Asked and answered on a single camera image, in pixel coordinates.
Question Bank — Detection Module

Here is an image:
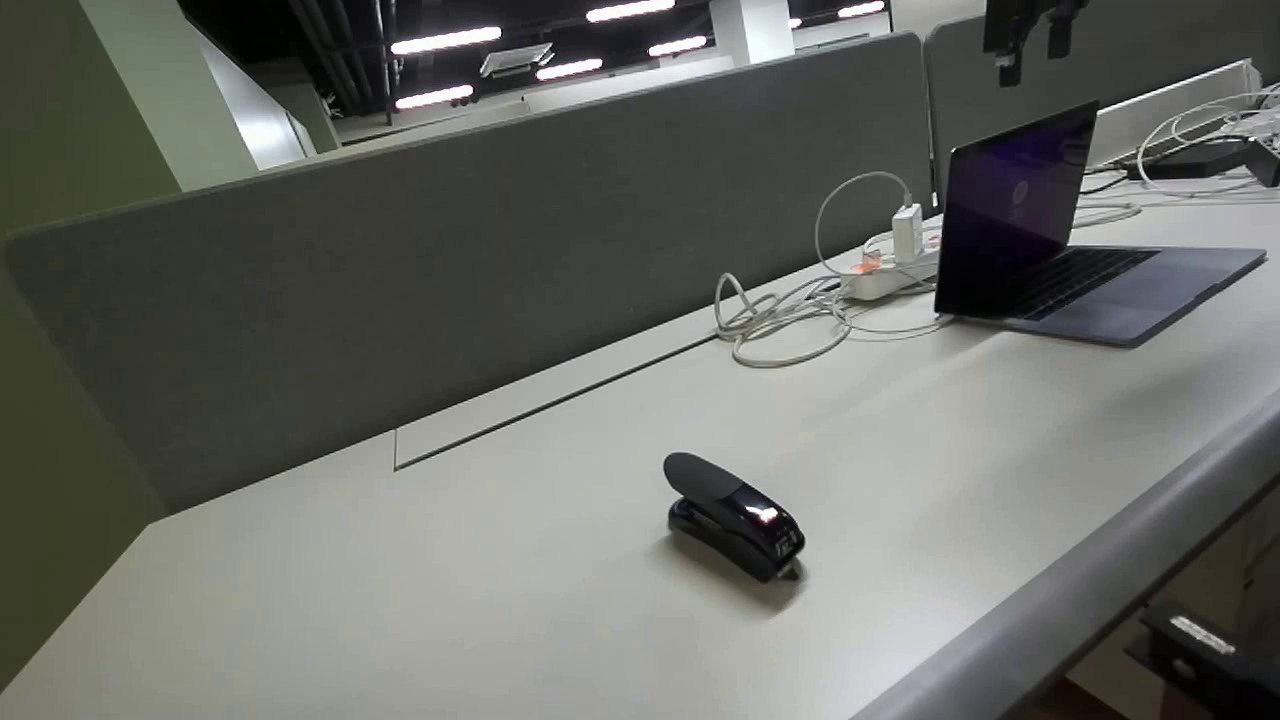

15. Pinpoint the dark grey laptop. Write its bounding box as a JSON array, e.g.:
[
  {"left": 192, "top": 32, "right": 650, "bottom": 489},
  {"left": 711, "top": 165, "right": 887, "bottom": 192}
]
[{"left": 934, "top": 100, "right": 1269, "bottom": 350}]

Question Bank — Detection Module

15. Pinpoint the short grey desk partition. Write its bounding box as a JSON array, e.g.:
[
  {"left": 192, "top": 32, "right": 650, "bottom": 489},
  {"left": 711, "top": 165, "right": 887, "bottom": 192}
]
[{"left": 923, "top": 0, "right": 1280, "bottom": 206}]

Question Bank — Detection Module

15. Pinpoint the black power brick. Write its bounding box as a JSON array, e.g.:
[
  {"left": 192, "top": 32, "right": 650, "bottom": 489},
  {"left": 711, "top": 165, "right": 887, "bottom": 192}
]
[{"left": 1127, "top": 140, "right": 1251, "bottom": 182}]

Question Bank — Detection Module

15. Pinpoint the white power adapter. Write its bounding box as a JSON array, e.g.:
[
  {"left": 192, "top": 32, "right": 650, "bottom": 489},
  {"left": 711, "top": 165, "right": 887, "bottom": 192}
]
[{"left": 891, "top": 203, "right": 925, "bottom": 265}]

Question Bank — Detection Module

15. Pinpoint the black box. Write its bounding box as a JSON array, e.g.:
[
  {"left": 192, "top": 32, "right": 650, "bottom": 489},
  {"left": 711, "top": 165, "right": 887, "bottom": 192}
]
[{"left": 1244, "top": 135, "right": 1280, "bottom": 189}]

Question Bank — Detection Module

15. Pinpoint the white column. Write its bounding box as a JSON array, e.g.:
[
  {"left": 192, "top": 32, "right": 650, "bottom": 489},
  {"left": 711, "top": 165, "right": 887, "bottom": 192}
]
[{"left": 709, "top": 0, "right": 797, "bottom": 67}]

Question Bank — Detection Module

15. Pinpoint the white power strip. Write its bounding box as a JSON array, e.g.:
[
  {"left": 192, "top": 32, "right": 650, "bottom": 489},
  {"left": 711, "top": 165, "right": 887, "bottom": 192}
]
[{"left": 843, "top": 250, "right": 942, "bottom": 303}]

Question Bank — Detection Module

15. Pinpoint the black stapler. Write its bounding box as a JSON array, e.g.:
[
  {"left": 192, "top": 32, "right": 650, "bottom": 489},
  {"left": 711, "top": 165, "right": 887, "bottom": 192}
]
[{"left": 662, "top": 451, "right": 807, "bottom": 584}]

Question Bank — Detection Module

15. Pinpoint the long grey desk partition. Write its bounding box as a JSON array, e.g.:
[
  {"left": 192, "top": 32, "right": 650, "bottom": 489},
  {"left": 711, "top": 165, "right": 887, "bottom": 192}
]
[{"left": 4, "top": 31, "right": 937, "bottom": 515}]

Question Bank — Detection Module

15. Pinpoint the black clamp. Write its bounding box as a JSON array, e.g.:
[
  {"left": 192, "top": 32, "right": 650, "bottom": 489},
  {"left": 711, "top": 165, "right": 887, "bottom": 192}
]
[{"left": 1124, "top": 602, "right": 1280, "bottom": 720}]

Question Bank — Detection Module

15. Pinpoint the white cable tray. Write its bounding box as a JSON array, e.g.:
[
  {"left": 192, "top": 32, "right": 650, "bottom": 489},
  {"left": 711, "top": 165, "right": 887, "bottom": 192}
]
[{"left": 1088, "top": 59, "right": 1264, "bottom": 169}]

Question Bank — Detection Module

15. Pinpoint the tangle of white cables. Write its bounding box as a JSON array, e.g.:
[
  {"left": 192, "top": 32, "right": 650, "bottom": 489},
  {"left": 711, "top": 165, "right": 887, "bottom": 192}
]
[{"left": 1135, "top": 84, "right": 1280, "bottom": 198}]

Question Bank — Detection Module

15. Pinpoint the coil of white cable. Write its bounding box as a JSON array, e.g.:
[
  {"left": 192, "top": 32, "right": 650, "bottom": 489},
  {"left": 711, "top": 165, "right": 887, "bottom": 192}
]
[{"left": 713, "top": 170, "right": 953, "bottom": 369}]

